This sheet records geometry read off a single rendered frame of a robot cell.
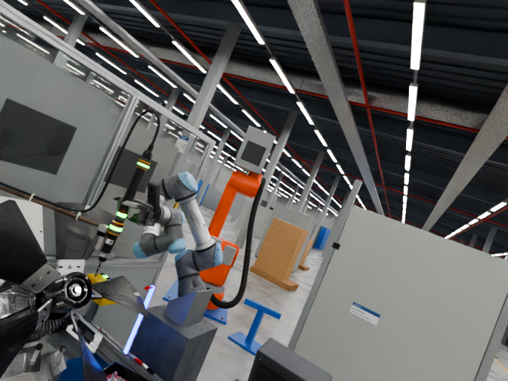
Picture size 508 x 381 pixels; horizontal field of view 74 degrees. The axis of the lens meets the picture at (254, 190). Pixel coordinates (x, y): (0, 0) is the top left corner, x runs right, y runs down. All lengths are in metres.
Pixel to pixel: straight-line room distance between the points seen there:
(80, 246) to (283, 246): 7.93
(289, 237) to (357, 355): 6.49
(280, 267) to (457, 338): 6.76
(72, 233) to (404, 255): 2.14
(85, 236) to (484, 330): 2.40
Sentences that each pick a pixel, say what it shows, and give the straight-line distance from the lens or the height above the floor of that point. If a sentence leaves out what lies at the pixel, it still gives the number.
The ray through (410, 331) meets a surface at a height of 1.31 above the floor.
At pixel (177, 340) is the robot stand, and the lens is 1.79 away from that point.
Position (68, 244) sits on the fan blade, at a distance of 1.40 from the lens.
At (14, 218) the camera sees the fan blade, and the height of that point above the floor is 1.39.
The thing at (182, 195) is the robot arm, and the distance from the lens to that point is 1.72.
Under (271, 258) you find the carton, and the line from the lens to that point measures 9.19.
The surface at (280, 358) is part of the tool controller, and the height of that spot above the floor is 1.23.
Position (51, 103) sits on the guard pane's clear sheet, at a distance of 1.89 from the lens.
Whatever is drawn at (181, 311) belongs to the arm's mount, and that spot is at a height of 1.07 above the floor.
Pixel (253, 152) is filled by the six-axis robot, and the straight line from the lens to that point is 5.05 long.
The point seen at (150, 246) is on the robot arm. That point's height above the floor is 1.37.
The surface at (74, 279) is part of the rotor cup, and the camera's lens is 1.29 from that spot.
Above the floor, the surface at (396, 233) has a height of 1.91.
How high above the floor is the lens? 1.70
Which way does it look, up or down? 2 degrees up
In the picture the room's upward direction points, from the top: 23 degrees clockwise
